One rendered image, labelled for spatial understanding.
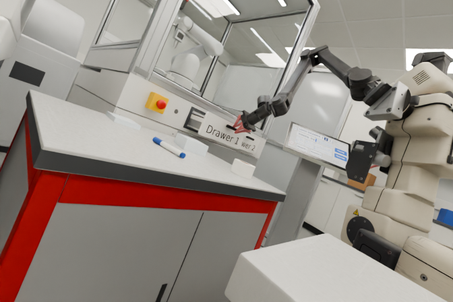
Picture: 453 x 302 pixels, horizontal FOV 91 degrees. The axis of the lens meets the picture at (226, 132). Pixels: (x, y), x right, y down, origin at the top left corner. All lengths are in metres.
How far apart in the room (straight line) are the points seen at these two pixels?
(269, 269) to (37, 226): 0.29
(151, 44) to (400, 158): 1.02
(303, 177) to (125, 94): 1.46
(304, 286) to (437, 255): 0.48
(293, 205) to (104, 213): 1.67
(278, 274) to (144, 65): 0.89
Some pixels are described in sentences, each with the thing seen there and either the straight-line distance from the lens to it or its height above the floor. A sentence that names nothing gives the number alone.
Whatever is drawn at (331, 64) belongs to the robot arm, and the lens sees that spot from 1.16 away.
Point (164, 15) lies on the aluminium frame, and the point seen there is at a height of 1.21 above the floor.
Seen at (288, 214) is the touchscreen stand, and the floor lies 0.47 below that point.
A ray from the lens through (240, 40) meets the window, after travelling 1.31.
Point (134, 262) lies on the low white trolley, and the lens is 0.49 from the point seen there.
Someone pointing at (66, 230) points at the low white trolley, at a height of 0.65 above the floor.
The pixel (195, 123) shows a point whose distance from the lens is 1.08.
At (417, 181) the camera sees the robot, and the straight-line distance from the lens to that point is 0.97.
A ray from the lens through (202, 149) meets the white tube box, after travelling 0.77.
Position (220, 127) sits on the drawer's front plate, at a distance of 1.07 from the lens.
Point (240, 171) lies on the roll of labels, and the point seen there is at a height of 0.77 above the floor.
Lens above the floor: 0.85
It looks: 1 degrees up
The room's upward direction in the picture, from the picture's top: 22 degrees clockwise
